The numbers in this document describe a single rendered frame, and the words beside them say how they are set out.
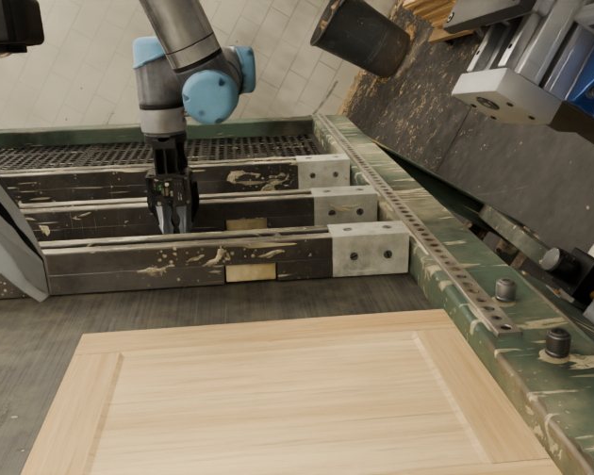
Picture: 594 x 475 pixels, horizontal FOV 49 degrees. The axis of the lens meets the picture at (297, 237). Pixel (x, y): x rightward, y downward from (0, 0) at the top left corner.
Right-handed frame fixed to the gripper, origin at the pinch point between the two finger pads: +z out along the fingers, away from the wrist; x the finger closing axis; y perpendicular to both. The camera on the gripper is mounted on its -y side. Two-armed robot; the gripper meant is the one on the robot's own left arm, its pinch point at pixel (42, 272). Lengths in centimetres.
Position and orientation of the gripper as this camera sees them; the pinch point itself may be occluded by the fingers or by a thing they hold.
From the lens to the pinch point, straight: 40.1
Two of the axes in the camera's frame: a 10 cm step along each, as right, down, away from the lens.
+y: -8.2, 5.7, -0.2
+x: 1.7, 2.0, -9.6
